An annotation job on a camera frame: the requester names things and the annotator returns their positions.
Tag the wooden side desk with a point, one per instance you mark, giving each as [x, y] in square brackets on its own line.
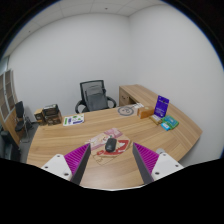
[128, 95]

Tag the small orange box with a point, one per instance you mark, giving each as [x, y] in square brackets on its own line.
[146, 112]

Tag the white paper sheet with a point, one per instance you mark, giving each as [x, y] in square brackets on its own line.
[138, 106]

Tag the black visitor chair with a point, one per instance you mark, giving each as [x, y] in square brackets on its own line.
[20, 110]

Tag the black mesh office chair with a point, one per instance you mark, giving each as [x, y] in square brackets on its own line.
[82, 87]

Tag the closed brown coffee box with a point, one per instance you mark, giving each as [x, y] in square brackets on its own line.
[39, 116]

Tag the small blue box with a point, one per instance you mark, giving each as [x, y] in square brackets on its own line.
[165, 126]

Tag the teal green box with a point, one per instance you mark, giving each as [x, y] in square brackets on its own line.
[171, 122]

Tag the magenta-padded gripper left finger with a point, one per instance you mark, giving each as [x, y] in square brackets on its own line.
[75, 160]

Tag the black computer mouse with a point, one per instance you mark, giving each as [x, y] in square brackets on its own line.
[111, 144]

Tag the purple standing sign card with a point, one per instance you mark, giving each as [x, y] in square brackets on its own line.
[161, 106]

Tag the open-lid brown coffee box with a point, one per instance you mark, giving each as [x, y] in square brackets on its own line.
[52, 116]

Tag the wooden shelf unit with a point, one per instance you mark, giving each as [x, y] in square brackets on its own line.
[8, 100]

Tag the grey backpack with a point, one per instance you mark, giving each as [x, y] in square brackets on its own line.
[96, 98]

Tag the round grey disc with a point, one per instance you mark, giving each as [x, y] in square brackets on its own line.
[126, 111]

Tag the white sticker sheet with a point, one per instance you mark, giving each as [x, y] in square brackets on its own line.
[74, 120]

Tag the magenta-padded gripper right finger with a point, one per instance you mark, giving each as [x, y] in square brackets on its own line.
[148, 160]

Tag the black leather chair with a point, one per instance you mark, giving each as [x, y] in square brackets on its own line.
[8, 146]

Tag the small tan box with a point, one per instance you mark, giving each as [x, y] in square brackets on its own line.
[155, 119]

